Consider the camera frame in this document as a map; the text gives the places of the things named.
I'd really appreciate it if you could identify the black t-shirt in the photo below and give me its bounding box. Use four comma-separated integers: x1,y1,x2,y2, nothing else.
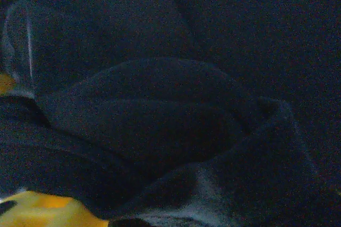
0,0,341,227

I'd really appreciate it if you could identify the right gripper yellow-black finger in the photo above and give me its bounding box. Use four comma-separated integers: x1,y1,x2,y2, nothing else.
0,190,110,227

